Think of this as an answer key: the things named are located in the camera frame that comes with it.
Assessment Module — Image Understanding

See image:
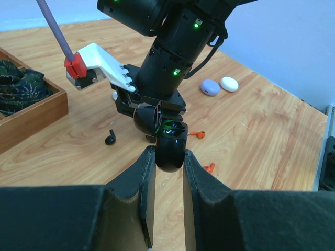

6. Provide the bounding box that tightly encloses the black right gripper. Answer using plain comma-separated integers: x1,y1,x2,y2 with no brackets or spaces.
109,64,188,142

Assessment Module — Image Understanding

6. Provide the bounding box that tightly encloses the dark rolled necktie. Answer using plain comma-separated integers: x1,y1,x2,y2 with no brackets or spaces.
1,60,54,117

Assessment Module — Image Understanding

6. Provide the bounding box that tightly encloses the white earbud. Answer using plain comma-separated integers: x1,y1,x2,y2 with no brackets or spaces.
113,92,118,101

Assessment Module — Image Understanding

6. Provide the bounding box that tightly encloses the orange earbud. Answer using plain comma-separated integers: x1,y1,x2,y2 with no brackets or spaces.
204,163,215,174
188,131,206,139

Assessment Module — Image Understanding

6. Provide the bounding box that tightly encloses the black earbud charging case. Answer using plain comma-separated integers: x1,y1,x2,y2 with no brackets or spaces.
133,101,188,173

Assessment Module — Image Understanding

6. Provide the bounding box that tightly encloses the black earbud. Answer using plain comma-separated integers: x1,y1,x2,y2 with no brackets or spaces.
105,129,116,145

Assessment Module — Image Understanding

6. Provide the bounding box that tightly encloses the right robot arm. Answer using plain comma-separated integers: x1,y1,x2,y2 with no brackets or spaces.
97,1,243,121

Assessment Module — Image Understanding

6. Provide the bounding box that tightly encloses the aluminium corner frame post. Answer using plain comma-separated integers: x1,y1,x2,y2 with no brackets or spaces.
312,105,334,191

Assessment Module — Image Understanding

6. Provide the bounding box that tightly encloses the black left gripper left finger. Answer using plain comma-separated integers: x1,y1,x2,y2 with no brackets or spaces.
1,146,155,250

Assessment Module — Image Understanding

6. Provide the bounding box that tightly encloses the wooden compartment tray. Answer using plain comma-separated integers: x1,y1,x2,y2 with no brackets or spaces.
0,47,69,155

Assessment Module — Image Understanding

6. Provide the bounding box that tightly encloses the white earbud charging case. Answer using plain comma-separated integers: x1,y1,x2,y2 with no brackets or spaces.
220,76,239,92

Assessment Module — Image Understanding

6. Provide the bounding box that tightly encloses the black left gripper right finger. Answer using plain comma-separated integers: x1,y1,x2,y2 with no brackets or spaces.
183,150,334,250

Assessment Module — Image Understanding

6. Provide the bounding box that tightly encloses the lilac earbud charging case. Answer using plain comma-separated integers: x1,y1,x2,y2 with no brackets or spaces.
200,79,220,96

